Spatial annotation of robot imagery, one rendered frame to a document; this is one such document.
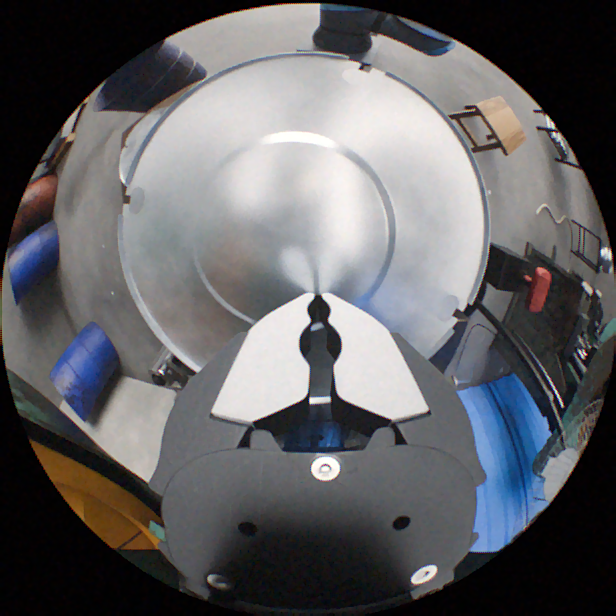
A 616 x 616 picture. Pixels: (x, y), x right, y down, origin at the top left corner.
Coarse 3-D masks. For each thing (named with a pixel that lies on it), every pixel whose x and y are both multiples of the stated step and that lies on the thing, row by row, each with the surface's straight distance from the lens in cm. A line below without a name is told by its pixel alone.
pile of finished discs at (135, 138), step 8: (152, 112) 83; (160, 112) 79; (144, 120) 84; (152, 120) 80; (136, 128) 86; (144, 128) 82; (128, 136) 88; (136, 136) 84; (144, 136) 79; (128, 144) 88; (136, 144) 81; (128, 152) 84; (120, 160) 87; (128, 160) 83; (120, 168) 86; (128, 168) 82
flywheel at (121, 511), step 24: (48, 432) 44; (48, 456) 38; (72, 456) 40; (72, 480) 40; (96, 480) 42; (72, 504) 47; (96, 504) 49; (120, 504) 48; (144, 504) 52; (96, 528) 52; (120, 528) 56; (144, 528) 57
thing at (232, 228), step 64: (256, 64) 18; (320, 64) 17; (192, 128) 16; (256, 128) 14; (320, 128) 13; (384, 128) 14; (448, 128) 17; (128, 192) 20; (192, 192) 15; (256, 192) 12; (320, 192) 12; (384, 192) 13; (448, 192) 15; (128, 256) 20; (192, 256) 15; (256, 256) 13; (320, 256) 12; (384, 256) 13; (448, 256) 16; (192, 320) 18; (256, 320) 14; (384, 320) 15; (448, 320) 18; (320, 384) 19
